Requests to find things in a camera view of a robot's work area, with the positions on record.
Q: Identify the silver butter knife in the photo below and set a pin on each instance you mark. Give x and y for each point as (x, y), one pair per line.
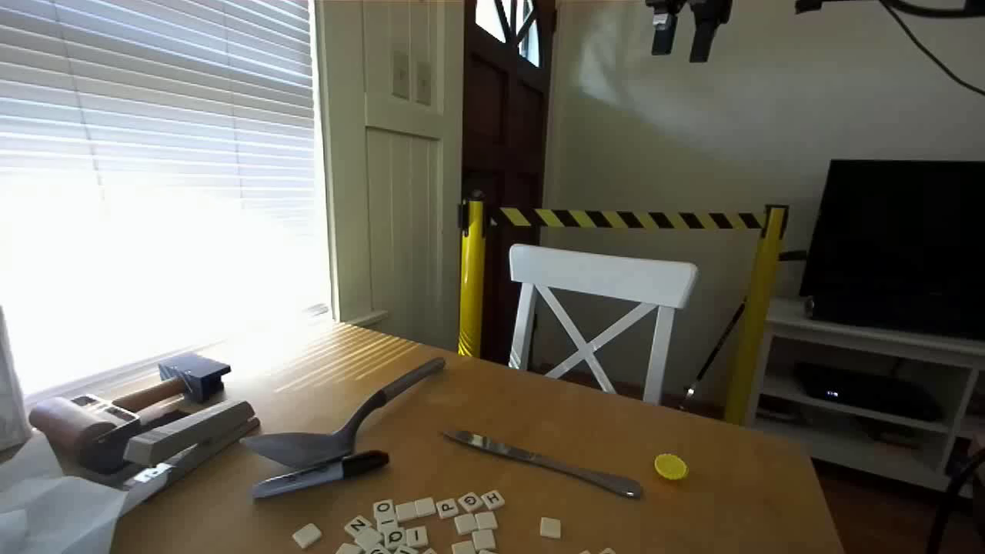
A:
(603, 481)

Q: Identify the white scrabble tile pile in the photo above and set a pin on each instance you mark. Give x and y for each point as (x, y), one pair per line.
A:
(410, 528)

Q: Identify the lone scrabble tile right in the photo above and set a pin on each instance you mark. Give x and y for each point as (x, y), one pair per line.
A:
(548, 528)

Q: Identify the lone white scrabble tile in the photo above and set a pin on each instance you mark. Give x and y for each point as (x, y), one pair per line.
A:
(304, 535)

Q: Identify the dark wooden door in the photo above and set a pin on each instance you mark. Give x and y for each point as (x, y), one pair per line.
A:
(506, 98)

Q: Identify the black yellow barrier tape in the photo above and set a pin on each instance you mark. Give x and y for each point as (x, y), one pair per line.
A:
(623, 220)

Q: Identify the black television screen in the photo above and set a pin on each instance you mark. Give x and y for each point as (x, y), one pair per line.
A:
(898, 243)

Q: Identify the black device on shelf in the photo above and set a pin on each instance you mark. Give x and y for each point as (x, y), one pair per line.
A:
(868, 393)

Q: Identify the white tv stand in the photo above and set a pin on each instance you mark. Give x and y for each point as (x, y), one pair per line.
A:
(881, 443)

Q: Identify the yellow round cap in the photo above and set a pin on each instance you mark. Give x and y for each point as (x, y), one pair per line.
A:
(669, 464)

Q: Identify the white window blinds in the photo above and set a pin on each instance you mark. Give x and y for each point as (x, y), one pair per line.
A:
(159, 175)

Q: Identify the blue headed hammer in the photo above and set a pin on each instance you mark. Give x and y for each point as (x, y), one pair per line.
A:
(191, 377)

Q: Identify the grey stapler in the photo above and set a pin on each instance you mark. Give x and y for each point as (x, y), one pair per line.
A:
(174, 451)

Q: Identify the white plastic bag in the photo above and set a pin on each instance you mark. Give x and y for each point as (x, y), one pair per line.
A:
(44, 509)

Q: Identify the yellow safety post right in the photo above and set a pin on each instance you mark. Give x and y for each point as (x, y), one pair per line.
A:
(755, 316)

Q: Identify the black handled small knife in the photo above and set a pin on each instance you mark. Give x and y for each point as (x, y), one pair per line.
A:
(320, 476)

